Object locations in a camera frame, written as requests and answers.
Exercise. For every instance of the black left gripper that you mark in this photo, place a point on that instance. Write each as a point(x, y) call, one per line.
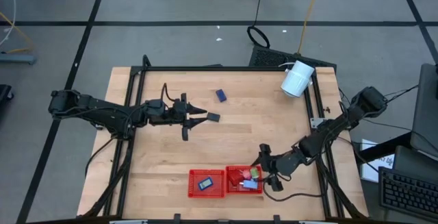
point(164, 112)

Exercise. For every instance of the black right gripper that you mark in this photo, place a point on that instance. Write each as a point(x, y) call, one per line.
point(282, 164)

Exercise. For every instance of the small green charger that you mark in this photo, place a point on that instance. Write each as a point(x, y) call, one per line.
point(254, 172)

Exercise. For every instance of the small black digital display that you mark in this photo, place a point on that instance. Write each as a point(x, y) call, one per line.
point(214, 117)

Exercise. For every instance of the light blue wall charger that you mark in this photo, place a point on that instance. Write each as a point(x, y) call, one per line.
point(251, 184)

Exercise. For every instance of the small red cube charger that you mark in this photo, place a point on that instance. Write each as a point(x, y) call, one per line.
point(246, 174)

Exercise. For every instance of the navy blue rectangular block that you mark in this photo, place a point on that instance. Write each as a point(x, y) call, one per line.
point(221, 95)

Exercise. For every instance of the small blue-framed digital display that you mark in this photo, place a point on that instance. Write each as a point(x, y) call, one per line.
point(205, 183)

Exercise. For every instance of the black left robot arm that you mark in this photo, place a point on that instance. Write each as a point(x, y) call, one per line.
point(102, 112)

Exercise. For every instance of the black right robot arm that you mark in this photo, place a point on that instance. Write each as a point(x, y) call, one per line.
point(325, 135)

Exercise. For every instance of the red slotted plastic basket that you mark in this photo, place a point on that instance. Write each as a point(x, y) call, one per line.
point(236, 190)
point(195, 174)

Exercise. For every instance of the black table edge clamp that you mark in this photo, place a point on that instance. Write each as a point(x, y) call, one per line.
point(276, 218)
point(177, 218)

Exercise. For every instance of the black perforated box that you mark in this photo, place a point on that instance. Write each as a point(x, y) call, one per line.
point(270, 58)

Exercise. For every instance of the white cylindrical device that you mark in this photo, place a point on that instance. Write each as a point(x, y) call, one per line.
point(297, 78)

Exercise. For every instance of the white paper sheet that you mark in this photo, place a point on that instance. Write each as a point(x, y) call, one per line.
point(371, 174)

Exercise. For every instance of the black desk bar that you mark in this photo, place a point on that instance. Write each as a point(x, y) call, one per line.
point(383, 148)

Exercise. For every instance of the black computer keyboard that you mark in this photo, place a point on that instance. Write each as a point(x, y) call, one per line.
point(407, 193)

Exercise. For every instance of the dark grey monitor base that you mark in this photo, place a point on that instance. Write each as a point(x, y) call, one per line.
point(410, 162)

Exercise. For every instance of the grey monitor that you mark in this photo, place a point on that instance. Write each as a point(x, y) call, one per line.
point(426, 114)

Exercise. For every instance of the grey floor base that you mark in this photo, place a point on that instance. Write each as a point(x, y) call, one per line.
point(17, 59)

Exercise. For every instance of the black floor object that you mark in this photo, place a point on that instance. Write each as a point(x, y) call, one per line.
point(4, 94)

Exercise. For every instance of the black aluminium table frame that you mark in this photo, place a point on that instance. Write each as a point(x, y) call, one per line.
point(222, 68)

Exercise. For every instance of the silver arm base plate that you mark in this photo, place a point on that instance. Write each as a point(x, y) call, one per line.
point(316, 122)

